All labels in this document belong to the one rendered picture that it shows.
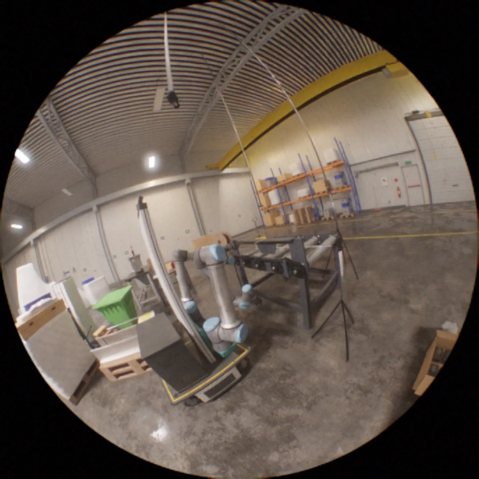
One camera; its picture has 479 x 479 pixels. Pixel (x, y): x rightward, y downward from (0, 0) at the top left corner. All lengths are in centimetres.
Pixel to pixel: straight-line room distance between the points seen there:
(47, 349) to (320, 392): 316
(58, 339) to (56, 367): 45
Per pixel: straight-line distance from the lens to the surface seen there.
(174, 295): 112
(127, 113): 931
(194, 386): 148
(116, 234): 1192
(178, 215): 1174
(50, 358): 288
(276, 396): 157
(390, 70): 796
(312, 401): 153
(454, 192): 1118
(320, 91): 787
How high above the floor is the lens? 148
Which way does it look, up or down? 8 degrees down
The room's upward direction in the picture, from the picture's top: 17 degrees counter-clockwise
